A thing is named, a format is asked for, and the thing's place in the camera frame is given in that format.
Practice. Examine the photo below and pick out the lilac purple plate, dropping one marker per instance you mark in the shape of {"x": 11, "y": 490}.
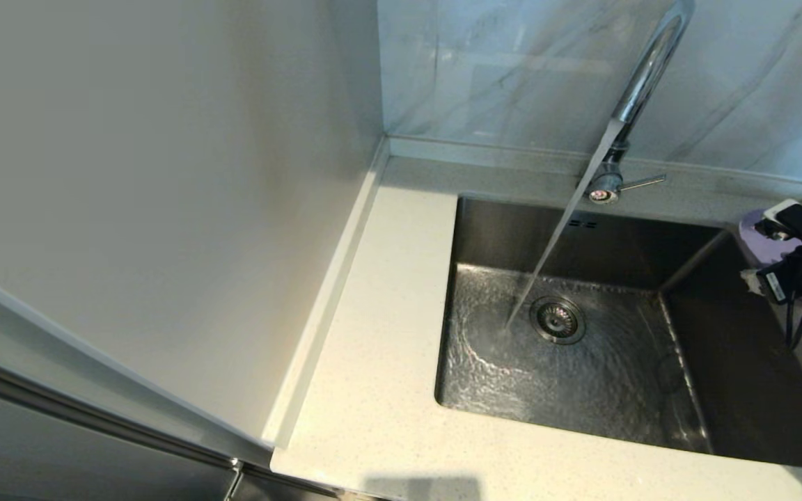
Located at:
{"x": 756, "y": 236}

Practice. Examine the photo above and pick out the stainless steel sink basin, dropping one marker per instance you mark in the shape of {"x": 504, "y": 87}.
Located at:
{"x": 582, "y": 396}

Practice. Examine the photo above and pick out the clear running water stream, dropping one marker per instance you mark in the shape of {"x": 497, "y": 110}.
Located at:
{"x": 557, "y": 240}

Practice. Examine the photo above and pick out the round metal drain strainer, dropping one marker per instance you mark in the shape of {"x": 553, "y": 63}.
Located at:
{"x": 557, "y": 321}

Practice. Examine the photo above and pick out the chrome gooseneck faucet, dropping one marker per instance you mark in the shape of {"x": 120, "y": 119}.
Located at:
{"x": 645, "y": 76}

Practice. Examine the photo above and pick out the white tall cabinet side panel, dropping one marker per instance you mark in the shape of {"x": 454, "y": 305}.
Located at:
{"x": 129, "y": 174}

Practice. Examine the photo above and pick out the stainless steel appliance door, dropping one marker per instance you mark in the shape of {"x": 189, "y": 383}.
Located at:
{"x": 25, "y": 445}

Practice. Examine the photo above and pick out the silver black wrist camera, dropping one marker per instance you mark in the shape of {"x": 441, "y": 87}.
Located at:
{"x": 791, "y": 219}

